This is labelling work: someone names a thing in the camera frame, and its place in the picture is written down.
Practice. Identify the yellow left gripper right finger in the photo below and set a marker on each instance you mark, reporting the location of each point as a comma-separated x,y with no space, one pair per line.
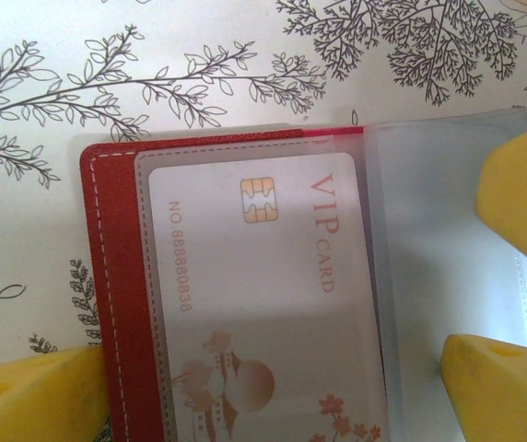
507,400

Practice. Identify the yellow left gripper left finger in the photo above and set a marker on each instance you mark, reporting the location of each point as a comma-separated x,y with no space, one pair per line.
28,400

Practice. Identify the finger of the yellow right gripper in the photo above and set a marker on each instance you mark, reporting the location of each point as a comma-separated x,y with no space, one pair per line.
526,202

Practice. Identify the pink white VIP card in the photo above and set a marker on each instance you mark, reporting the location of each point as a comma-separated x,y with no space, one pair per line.
245,276

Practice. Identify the floral table cover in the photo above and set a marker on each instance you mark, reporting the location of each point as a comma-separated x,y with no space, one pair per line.
61,46

